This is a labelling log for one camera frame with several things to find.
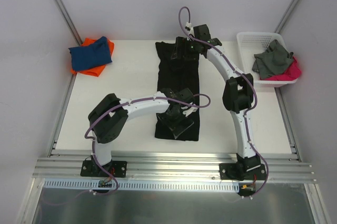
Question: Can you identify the white plastic laundry basket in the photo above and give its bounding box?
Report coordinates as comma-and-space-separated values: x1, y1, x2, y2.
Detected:
236, 32, 302, 88

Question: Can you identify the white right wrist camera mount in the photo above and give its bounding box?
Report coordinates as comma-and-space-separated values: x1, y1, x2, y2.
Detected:
185, 22, 195, 37

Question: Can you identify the aluminium mounting rail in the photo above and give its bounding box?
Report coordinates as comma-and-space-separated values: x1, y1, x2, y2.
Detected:
33, 150, 319, 184

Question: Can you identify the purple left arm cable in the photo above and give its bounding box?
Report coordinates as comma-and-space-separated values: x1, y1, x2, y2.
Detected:
84, 93, 212, 196

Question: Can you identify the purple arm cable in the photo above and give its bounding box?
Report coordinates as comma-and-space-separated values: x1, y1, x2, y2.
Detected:
84, 93, 212, 196
178, 6, 270, 200

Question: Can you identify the left corner aluminium post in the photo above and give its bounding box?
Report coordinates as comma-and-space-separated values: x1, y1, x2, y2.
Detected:
53, 0, 83, 46

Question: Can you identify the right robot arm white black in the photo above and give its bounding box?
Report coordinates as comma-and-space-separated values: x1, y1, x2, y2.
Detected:
171, 22, 261, 181

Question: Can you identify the blue t shirt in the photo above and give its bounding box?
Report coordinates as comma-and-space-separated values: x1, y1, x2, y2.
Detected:
68, 36, 113, 72

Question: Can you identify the corner aluminium post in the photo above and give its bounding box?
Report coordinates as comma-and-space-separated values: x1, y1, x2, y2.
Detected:
53, 0, 83, 46
274, 0, 301, 34

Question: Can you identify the right corner aluminium post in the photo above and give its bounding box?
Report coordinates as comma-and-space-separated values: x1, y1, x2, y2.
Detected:
274, 0, 301, 34

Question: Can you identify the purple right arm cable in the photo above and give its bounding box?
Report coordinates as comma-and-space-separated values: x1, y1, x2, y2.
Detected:
178, 6, 270, 200

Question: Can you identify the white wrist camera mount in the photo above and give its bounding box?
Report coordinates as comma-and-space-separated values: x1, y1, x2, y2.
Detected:
181, 106, 198, 117
185, 22, 195, 37

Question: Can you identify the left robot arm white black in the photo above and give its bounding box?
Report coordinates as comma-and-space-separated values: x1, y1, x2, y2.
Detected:
84, 88, 199, 177

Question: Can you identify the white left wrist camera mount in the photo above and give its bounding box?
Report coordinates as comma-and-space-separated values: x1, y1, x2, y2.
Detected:
181, 106, 198, 117

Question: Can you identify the grey green t shirt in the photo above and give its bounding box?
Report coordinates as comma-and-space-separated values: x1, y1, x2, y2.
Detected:
252, 39, 294, 80

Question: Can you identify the pink t shirt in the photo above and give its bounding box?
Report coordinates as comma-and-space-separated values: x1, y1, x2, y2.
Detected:
264, 57, 302, 82

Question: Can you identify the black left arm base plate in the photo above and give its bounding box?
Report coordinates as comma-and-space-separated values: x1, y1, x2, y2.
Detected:
80, 160, 127, 178

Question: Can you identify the black t shirt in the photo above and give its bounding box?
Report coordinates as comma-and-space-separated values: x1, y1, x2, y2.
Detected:
155, 42, 200, 141

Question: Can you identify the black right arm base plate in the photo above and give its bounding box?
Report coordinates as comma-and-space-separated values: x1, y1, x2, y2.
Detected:
219, 163, 267, 181

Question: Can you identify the white slotted cable duct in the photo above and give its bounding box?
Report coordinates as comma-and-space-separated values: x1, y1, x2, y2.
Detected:
44, 179, 239, 192

